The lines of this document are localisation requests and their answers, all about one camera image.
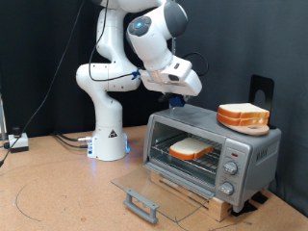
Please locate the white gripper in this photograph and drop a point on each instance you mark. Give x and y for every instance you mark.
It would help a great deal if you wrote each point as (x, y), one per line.
(189, 86)

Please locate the blue small object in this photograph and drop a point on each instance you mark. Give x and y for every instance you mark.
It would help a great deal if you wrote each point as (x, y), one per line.
(176, 101)

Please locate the white bread slice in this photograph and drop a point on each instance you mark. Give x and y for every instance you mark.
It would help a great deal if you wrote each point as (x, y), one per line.
(189, 147)
(247, 122)
(242, 109)

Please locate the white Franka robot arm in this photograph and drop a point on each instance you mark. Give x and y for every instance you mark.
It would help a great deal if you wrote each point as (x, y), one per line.
(102, 106)

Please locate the silver oven knob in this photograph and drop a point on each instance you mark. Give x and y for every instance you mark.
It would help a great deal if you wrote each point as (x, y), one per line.
(231, 167)
(226, 188)

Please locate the silver toaster oven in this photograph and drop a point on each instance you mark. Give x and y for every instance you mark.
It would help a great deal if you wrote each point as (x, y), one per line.
(266, 154)

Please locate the vertical metal pole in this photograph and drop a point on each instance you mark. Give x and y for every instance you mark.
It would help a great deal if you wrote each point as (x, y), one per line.
(173, 46)

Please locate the black metal bookend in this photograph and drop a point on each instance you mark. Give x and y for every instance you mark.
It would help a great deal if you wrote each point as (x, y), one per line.
(256, 84)

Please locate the round wooden cutting board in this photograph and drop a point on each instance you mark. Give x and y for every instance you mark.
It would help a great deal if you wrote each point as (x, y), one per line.
(253, 130)

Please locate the slotted wooden block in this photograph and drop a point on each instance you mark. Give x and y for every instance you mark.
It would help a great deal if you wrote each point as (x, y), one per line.
(221, 208)

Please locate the black foam pad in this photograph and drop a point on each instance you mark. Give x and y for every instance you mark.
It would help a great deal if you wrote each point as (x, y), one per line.
(243, 208)
(260, 198)

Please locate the white box with black button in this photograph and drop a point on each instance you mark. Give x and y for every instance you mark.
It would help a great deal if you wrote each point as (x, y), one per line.
(18, 141)

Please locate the blue printed camera mount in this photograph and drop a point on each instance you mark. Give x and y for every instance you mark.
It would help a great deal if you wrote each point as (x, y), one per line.
(136, 74)

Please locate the metal frame post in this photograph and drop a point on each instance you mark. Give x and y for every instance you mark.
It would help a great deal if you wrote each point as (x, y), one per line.
(2, 118)

